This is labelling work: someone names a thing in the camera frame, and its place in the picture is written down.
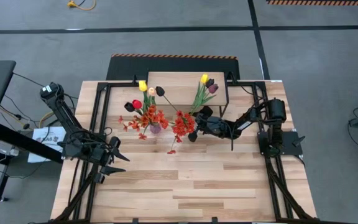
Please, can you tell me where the orange artificial flower bunch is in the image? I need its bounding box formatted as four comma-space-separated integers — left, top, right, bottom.
118, 104, 169, 141

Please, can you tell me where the cream artificial tulip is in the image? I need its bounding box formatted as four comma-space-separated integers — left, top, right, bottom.
147, 86, 157, 125

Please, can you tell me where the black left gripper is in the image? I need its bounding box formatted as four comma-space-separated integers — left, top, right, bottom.
93, 136, 131, 184

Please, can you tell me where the white printed paper sheet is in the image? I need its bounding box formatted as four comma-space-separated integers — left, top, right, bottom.
27, 126, 67, 164

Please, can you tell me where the yellow floor cable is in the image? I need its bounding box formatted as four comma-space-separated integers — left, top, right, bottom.
67, 0, 97, 11

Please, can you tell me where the maroon artificial tulip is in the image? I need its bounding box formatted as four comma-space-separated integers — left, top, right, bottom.
191, 83, 219, 115

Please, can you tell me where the black floor cable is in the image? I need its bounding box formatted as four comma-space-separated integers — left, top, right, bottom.
12, 72, 80, 100

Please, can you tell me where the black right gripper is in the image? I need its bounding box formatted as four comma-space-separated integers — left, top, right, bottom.
187, 106, 230, 143

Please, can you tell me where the red artificial flower bunch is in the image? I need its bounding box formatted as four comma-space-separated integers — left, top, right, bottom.
166, 110, 198, 156

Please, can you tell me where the yellow artificial tulip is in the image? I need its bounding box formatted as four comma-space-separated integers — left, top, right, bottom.
137, 80, 155, 125
190, 73, 210, 116

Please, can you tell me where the white power strip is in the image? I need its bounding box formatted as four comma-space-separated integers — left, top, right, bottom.
0, 140, 21, 158

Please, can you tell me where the red artificial tulip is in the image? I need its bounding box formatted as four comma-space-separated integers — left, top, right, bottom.
131, 99, 150, 122

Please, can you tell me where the small wooden shelf stand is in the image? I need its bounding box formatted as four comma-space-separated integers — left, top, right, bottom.
146, 70, 230, 119

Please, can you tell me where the hazard striped floor mat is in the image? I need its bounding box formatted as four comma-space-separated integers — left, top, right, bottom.
265, 0, 358, 6
106, 53, 241, 81

